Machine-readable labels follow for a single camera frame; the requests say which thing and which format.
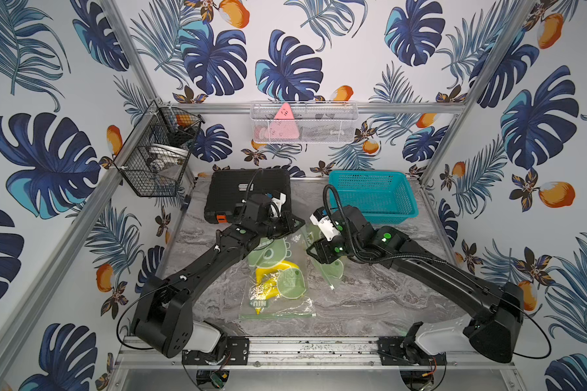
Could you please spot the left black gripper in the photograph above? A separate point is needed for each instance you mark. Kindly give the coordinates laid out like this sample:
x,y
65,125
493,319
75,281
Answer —
x,y
284,225

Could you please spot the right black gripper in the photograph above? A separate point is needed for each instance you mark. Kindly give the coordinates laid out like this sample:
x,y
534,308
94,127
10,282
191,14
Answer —
x,y
320,249

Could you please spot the zip-top bag green print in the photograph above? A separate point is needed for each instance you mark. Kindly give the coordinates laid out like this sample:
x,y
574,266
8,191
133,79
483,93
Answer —
x,y
331,273

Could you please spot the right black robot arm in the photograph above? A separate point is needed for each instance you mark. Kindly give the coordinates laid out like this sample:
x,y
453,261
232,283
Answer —
x,y
494,313

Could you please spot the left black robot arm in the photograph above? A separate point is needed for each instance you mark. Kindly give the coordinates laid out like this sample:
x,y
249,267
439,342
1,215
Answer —
x,y
163,316

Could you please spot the left zip-top bag with bananas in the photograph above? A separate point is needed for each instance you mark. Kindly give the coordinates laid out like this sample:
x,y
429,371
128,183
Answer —
x,y
278,280

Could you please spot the yellow bananas in left bag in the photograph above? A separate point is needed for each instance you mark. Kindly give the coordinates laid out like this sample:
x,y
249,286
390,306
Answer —
x,y
266,279

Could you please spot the black plastic tool case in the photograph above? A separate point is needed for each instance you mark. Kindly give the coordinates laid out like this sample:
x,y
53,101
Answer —
x,y
227,191

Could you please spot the teal plastic basket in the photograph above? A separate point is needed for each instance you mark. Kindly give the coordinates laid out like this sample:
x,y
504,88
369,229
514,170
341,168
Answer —
x,y
383,197

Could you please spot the pink triangle card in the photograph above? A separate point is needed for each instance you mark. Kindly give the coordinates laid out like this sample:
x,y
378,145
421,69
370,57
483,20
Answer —
x,y
283,126

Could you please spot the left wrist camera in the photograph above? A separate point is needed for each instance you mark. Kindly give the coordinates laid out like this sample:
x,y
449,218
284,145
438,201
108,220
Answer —
x,y
277,201

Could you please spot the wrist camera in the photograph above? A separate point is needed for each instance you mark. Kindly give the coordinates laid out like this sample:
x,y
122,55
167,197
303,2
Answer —
x,y
322,221
277,201

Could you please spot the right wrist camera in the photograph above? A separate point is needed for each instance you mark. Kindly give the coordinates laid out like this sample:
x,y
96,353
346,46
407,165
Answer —
x,y
322,221

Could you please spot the clear mesh wall tray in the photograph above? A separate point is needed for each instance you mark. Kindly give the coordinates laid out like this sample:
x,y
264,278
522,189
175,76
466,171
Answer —
x,y
318,122

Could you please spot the aluminium front rail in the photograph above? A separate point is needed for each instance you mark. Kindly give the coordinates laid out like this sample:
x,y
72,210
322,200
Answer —
x,y
298,353

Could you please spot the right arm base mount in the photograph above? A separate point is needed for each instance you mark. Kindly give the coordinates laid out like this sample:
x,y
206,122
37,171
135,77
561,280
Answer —
x,y
401,351

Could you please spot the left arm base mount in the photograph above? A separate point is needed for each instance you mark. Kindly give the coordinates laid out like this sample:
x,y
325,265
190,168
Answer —
x,y
228,351

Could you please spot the black wire basket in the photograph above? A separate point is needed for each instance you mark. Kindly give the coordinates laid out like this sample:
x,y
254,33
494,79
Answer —
x,y
159,150

